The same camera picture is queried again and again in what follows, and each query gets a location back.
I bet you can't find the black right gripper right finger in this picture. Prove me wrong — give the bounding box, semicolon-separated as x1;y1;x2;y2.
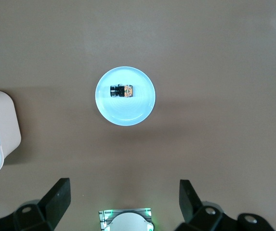
176;179;276;231

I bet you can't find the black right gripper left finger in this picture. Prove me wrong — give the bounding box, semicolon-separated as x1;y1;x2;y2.
0;178;71;231

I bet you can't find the white lidded lunch box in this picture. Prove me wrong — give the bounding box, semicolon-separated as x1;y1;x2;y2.
0;90;22;179

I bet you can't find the light blue round plate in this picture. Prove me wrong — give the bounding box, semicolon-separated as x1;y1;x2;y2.
94;66;157;127

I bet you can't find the orange and black switch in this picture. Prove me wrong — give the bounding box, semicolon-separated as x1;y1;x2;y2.
109;84;134;99

